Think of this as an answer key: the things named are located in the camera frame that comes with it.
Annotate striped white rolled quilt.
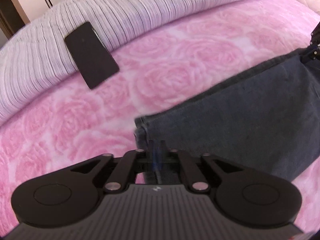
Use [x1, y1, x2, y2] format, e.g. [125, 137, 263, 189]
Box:
[0, 0, 294, 123]

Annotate dark grey jeans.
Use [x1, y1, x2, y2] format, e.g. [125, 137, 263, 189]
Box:
[135, 49, 319, 181]

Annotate black smartphone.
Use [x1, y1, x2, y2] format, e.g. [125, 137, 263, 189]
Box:
[64, 22, 120, 89]

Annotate pink rose blanket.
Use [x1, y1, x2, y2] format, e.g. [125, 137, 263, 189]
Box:
[1, 0, 319, 235]

